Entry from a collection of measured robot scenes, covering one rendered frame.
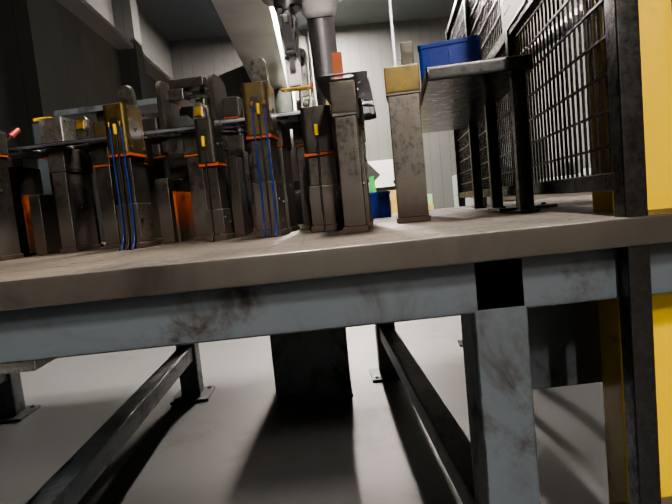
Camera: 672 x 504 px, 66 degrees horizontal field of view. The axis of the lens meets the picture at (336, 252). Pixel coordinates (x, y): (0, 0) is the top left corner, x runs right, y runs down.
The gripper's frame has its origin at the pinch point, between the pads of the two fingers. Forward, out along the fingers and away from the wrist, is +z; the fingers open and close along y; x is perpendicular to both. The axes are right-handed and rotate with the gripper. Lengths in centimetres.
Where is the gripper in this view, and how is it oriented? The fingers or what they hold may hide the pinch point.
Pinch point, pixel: (294, 73)
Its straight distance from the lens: 147.0
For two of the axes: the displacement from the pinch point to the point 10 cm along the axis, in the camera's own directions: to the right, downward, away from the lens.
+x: 9.9, -0.9, -1.2
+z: 1.0, 9.9, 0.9
